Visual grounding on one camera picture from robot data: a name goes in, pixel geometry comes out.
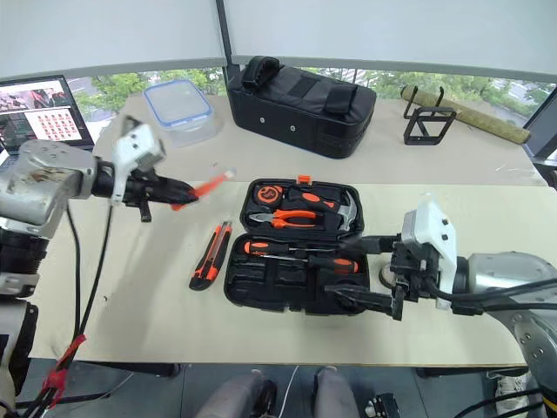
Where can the grey round tape roll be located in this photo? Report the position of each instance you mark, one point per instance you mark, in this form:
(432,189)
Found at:
(385,275)

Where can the orange black screwdriver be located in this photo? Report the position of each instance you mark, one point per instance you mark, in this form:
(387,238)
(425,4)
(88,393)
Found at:
(335,264)
(265,247)

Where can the orange black utility knife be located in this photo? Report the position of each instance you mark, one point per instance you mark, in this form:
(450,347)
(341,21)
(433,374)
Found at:
(211,259)

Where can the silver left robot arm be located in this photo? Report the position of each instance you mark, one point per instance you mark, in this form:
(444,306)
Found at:
(39,178)

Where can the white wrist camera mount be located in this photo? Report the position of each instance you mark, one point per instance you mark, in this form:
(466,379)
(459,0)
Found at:
(433,231)
(132,150)

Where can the dark slanted frame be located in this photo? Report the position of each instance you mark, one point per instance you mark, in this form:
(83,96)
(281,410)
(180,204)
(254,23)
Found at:
(544,126)

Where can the orange black tape measure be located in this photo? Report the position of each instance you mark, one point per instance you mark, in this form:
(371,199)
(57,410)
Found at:
(269,194)

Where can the dark window frame post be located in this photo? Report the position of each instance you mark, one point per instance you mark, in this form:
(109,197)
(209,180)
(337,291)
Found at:
(226,39)

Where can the black plastic tool case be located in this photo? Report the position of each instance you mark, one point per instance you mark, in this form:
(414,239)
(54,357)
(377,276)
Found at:
(278,283)

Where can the clear container with blue lid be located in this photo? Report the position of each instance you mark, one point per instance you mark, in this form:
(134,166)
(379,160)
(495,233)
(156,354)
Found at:
(180,109)

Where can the black fabric bag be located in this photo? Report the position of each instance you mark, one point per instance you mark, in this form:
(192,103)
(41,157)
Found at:
(300,109)

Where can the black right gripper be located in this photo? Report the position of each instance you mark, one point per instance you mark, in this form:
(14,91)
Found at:
(413,274)

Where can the open laptop computer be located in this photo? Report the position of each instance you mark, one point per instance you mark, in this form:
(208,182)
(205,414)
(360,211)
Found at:
(41,115)

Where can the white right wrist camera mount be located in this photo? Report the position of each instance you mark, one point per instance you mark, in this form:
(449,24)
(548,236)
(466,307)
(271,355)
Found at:
(433,231)

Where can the white shoe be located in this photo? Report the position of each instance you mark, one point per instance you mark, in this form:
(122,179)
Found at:
(510,389)

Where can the olive rolled mat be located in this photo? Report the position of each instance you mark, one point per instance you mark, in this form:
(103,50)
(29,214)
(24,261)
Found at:
(478,117)

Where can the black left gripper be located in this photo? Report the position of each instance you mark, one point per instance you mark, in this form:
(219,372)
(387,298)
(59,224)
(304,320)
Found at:
(141,189)

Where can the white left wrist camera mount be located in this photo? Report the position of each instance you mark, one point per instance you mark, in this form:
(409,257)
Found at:
(132,150)

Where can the orange tester screwdriver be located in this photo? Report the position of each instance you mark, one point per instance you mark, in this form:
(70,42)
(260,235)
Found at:
(209,186)

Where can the small black device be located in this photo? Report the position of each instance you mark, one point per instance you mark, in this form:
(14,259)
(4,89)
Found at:
(383,406)

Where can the dark rounded shape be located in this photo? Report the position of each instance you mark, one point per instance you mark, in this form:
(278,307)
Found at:
(237,396)
(335,394)

